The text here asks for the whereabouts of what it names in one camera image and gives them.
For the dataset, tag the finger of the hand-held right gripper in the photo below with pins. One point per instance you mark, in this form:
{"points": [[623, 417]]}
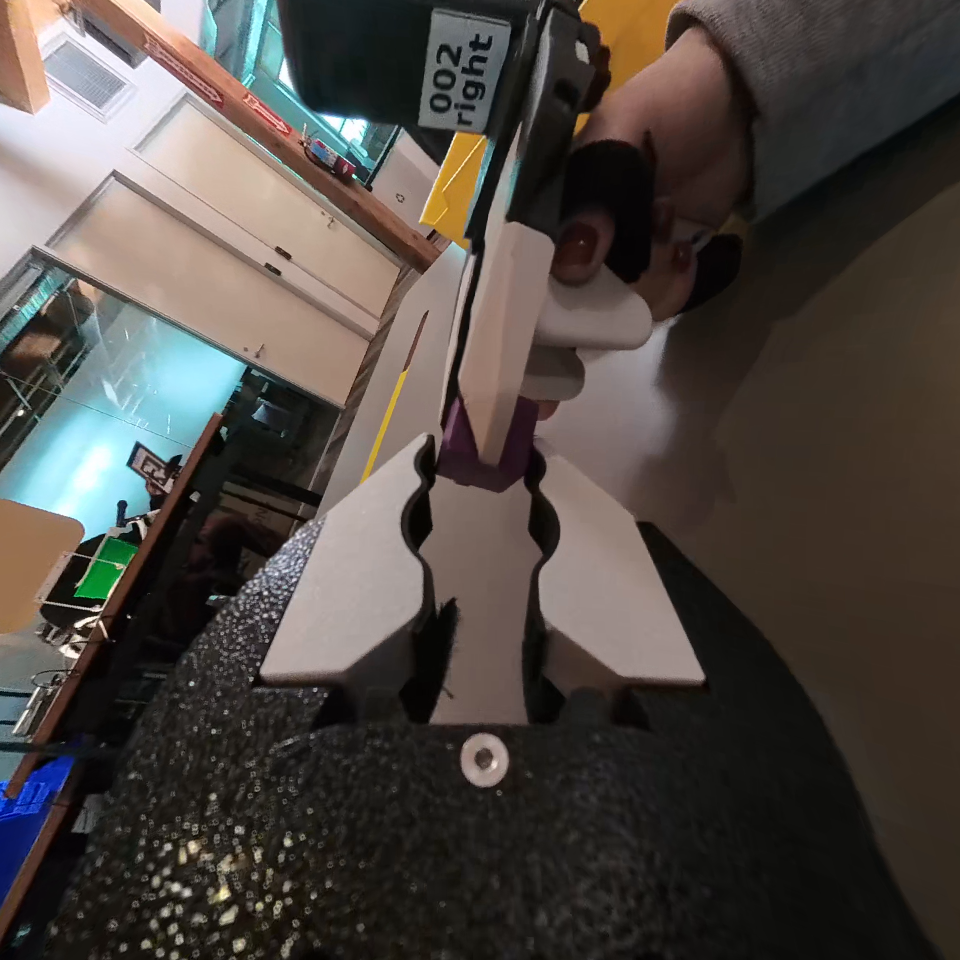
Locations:
{"points": [[499, 337], [480, 225]]}

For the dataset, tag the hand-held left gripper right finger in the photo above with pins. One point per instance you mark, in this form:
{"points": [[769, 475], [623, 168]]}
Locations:
{"points": [[622, 600]]}

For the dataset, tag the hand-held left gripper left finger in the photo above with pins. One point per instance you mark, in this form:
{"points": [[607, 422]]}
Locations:
{"points": [[345, 592]]}

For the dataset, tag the yellow plastic bin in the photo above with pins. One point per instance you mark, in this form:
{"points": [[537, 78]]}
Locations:
{"points": [[457, 180]]}

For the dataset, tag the purple cube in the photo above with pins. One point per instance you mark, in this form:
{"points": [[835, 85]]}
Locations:
{"points": [[459, 454]]}

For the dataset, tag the person's right hand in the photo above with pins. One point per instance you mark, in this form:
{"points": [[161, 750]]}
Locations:
{"points": [[690, 120]]}

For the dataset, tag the red and blue canister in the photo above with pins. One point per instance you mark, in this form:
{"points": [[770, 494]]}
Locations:
{"points": [[330, 154]]}

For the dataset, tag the yellow tape line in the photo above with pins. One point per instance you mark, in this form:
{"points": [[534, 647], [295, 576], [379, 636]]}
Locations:
{"points": [[386, 420]]}

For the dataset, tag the brown edged desk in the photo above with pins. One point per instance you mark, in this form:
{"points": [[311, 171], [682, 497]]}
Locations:
{"points": [[150, 540]]}

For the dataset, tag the black white marker sign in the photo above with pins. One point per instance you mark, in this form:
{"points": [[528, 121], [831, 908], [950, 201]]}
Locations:
{"points": [[148, 465]]}

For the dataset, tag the green board on white stand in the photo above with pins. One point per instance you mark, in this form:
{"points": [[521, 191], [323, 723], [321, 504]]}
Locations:
{"points": [[109, 566]]}

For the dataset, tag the white air vent grille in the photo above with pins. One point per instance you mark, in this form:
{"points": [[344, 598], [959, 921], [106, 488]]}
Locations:
{"points": [[86, 75]]}

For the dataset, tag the wooden board on white stand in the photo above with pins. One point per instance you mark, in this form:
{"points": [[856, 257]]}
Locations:
{"points": [[30, 562]]}

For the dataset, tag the blue plastic crate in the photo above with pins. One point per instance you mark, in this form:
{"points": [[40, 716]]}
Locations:
{"points": [[30, 802]]}

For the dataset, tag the white wall cabinet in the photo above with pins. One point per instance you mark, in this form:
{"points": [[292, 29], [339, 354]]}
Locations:
{"points": [[225, 225]]}

